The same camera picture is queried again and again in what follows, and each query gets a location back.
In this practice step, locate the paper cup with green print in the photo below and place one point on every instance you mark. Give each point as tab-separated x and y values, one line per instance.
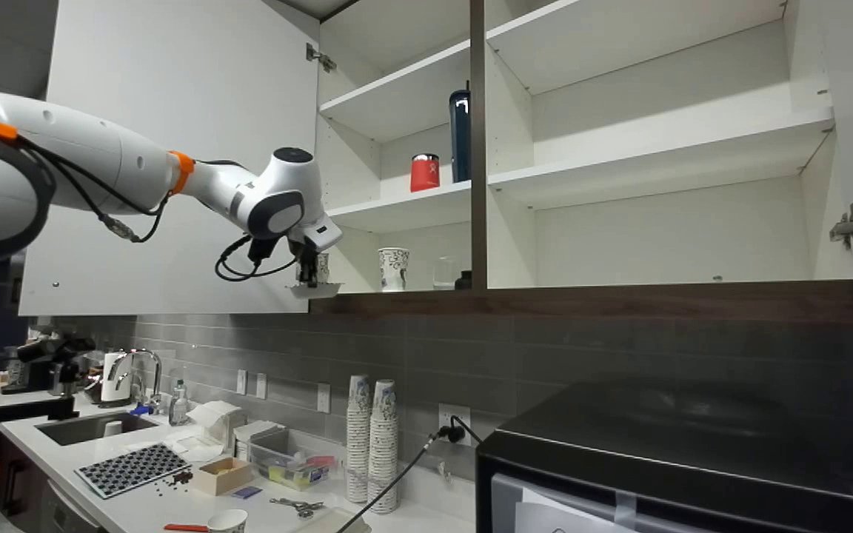
393	267

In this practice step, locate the small black object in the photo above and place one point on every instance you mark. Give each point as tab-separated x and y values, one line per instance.
464	283

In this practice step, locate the orange red pen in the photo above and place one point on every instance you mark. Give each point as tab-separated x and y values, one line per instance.
188	528

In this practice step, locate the small metal utensil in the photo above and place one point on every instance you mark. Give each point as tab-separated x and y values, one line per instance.
296	508

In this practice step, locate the kitchen sink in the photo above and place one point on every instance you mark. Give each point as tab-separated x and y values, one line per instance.
95	429

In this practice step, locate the white electric kettle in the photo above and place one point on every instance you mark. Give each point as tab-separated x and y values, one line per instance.
117	377

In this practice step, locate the clear soap bottle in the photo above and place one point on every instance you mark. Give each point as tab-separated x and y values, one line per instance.
178	403

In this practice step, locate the chrome faucet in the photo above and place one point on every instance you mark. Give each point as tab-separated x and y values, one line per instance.
150	374

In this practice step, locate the white wall cabinet with shelves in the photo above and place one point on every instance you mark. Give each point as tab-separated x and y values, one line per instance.
644	239

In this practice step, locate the white blue paper cup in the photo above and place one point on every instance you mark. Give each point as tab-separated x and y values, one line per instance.
227	520

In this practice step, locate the metal door hinge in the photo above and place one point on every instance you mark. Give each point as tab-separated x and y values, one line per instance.
322	57
844	226

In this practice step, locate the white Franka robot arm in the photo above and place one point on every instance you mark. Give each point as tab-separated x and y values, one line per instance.
101	150

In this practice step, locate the white wall outlet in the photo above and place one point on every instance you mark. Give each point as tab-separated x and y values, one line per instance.
458	417
261	387
240	380
322	399

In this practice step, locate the tissue box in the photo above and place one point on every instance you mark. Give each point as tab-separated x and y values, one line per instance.
214	423

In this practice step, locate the small wooden box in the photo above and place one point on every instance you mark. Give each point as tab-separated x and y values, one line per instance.
219	479

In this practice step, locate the black coffee machine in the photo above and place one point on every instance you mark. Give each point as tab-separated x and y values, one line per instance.
45	360

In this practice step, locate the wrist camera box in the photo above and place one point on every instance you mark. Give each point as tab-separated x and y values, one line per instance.
323	235

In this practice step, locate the stainless black microwave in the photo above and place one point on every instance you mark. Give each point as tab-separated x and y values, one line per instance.
683	433

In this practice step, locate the dark blue tumbler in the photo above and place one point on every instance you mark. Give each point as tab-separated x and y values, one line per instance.
459	134

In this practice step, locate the red cup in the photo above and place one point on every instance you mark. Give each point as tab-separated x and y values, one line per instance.
425	172

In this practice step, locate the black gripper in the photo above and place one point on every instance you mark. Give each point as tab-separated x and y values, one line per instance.
310	252

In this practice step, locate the clear plastic container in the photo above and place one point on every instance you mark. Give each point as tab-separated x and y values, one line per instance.
291	463

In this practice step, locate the stack of paper cups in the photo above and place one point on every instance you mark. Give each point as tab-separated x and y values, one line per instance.
384	445
357	433

